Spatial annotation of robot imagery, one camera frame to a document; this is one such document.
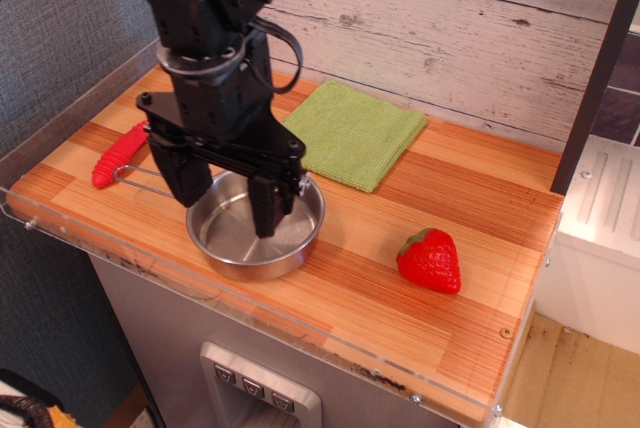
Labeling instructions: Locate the white toy sink unit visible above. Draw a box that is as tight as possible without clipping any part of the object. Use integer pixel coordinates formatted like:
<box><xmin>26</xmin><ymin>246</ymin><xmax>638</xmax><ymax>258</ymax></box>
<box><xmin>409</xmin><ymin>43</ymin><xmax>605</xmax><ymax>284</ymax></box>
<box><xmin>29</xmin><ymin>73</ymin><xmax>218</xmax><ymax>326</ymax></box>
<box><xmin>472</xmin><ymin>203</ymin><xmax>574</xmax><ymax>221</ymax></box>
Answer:
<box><xmin>535</xmin><ymin>136</ymin><xmax>639</xmax><ymax>353</ymax></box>

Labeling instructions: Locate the silver toy fridge cabinet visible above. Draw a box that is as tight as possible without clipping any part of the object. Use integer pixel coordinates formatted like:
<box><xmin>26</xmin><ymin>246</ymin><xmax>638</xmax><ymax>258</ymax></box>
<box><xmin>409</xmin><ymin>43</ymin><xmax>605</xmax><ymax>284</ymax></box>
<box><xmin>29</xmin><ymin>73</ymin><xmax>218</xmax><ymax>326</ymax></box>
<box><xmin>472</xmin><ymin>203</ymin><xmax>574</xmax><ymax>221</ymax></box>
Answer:
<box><xmin>92</xmin><ymin>257</ymin><xmax>494</xmax><ymax>427</ymax></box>

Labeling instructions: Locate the clear acrylic table guard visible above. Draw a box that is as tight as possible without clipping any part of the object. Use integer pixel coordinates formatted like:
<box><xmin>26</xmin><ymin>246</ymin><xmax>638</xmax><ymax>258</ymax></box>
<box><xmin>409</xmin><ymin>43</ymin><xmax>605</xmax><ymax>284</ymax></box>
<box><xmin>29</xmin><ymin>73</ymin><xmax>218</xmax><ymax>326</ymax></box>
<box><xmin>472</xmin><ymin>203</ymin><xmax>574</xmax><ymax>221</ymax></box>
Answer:
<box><xmin>1</xmin><ymin>52</ymin><xmax>562</xmax><ymax>420</ymax></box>

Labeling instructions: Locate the green folded towel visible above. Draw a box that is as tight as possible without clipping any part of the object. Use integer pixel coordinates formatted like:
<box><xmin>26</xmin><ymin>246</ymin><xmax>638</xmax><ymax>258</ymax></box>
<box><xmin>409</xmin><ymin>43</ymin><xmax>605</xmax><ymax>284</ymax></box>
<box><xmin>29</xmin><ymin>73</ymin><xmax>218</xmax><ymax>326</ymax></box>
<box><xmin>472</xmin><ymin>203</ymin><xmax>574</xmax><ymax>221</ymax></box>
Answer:
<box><xmin>284</xmin><ymin>80</ymin><xmax>427</xmax><ymax>193</ymax></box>

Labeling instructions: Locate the fork with red handle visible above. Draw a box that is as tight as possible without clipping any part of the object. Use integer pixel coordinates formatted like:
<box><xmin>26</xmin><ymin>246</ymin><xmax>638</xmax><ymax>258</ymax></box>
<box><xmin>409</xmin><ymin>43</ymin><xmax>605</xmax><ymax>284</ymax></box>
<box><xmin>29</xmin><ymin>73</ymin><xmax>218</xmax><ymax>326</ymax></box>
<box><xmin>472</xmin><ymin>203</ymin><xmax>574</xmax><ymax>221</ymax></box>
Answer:
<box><xmin>91</xmin><ymin>121</ymin><xmax>148</xmax><ymax>189</ymax></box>

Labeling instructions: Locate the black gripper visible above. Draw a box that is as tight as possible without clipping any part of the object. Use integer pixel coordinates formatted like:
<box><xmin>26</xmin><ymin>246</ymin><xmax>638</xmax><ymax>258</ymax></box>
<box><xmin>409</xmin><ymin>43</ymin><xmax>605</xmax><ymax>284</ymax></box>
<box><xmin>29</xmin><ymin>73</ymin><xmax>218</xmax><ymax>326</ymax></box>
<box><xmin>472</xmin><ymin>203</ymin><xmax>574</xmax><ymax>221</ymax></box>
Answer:
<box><xmin>136</xmin><ymin>47</ymin><xmax>304</xmax><ymax>238</ymax></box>

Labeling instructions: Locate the steel pot with wire handle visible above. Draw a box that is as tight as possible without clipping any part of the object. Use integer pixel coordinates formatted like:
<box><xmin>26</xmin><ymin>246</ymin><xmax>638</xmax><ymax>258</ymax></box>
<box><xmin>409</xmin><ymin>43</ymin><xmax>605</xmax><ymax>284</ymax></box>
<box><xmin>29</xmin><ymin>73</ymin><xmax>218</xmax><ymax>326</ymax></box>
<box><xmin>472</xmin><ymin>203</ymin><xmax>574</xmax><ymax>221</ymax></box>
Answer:
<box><xmin>112</xmin><ymin>163</ymin><xmax>327</xmax><ymax>283</ymax></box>

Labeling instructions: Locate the black orange object bottom left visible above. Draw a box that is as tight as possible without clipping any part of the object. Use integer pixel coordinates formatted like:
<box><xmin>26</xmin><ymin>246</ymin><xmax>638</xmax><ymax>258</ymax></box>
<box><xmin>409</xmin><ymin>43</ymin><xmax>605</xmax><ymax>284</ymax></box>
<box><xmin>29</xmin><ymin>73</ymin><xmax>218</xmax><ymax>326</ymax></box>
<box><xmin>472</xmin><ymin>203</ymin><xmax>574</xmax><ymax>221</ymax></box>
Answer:
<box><xmin>1</xmin><ymin>368</ymin><xmax>78</xmax><ymax>428</ymax></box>

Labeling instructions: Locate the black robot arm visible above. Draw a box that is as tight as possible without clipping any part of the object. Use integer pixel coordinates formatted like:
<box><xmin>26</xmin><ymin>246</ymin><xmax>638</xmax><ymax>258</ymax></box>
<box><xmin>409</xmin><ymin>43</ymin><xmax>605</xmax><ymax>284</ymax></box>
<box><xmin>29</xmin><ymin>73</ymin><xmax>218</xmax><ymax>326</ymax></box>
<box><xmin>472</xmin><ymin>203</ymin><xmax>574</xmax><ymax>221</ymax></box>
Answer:
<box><xmin>137</xmin><ymin>0</ymin><xmax>306</xmax><ymax>238</ymax></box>

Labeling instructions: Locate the dark right frame post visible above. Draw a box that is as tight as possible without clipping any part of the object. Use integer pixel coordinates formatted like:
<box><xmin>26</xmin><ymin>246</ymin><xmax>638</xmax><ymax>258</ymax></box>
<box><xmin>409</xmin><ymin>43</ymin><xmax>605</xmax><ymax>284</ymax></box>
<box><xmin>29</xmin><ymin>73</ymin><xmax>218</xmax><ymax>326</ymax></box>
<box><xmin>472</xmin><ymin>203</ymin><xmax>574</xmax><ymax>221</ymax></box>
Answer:
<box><xmin>550</xmin><ymin>0</ymin><xmax>639</xmax><ymax>195</ymax></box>

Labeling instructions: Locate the red toy strawberry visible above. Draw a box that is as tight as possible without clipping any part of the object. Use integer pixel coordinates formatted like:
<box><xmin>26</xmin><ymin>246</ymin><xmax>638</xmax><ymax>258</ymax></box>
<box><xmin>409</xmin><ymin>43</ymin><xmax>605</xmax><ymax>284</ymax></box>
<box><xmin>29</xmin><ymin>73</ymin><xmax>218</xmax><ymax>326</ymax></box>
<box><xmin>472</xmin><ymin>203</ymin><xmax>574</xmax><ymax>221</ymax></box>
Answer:
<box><xmin>396</xmin><ymin>228</ymin><xmax>461</xmax><ymax>294</ymax></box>

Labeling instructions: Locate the fridge dispenser button panel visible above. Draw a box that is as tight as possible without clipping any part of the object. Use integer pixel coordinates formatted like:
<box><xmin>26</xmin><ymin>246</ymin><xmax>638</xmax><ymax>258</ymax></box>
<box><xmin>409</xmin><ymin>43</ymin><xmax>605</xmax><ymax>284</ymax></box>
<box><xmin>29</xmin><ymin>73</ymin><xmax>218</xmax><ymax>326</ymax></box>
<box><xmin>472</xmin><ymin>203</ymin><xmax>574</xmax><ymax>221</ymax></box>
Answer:
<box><xmin>200</xmin><ymin>341</ymin><xmax>323</xmax><ymax>427</ymax></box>

